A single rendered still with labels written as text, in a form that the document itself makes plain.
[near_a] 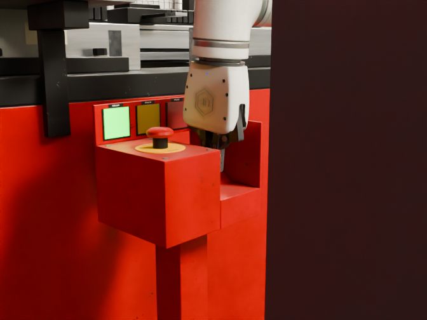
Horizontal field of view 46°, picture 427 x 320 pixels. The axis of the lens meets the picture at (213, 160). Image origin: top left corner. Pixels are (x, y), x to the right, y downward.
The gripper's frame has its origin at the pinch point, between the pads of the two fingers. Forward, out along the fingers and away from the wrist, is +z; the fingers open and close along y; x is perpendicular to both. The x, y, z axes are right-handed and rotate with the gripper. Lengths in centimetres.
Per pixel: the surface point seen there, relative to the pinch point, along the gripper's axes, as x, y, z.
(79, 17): -13.7, -16.1, -20.4
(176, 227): -13.2, 6.2, 5.8
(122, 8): 26, -59, -22
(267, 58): 46, -26, -13
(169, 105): -0.5, -10.1, -7.0
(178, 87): 13.2, -23.1, -7.6
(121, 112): -10.3, -10.1, -6.9
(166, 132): -10.1, 0.1, -5.7
